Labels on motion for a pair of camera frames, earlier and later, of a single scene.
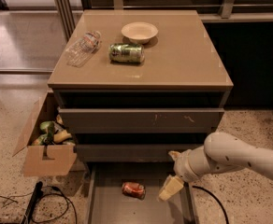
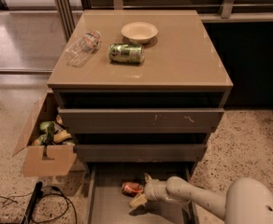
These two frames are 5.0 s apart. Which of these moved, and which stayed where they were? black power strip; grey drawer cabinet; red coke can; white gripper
Moved: white gripper
Stayed: black power strip; grey drawer cabinet; red coke can
